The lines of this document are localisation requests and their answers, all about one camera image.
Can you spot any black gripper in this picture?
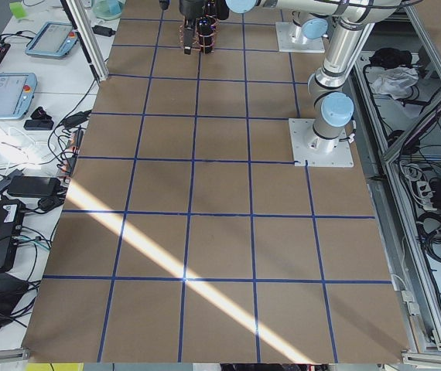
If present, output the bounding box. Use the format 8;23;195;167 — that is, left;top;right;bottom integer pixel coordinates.
179;0;205;43

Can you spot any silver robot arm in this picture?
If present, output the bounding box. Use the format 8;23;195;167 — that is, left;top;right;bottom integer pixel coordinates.
227;0;418;154
179;0;328;53

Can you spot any dark bottle in basket corner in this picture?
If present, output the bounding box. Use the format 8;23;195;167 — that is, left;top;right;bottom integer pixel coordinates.
197;16;216;54

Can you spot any green glass plate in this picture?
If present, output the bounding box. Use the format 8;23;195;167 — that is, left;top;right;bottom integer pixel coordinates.
92;0;125;20

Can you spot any teach pendant far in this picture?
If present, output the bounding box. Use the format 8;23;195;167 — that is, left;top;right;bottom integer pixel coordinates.
25;22;77;59

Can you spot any teach pendant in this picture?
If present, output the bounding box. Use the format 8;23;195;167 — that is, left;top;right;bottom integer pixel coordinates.
0;73;38;120
25;22;77;59

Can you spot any teach pendant near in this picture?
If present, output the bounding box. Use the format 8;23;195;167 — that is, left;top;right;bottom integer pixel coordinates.
0;73;38;120

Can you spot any black power adapter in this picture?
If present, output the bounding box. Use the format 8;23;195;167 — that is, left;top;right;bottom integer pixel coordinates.
7;175;60;198

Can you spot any copper wire wine basket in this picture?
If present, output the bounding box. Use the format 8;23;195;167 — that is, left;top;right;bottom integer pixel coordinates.
179;15;218;55

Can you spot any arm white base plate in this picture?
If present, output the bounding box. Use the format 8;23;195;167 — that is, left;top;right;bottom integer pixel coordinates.
289;118;354;168
275;22;325;54

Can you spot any aluminium frame post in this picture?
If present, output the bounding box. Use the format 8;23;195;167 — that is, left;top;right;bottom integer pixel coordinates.
60;0;108;81

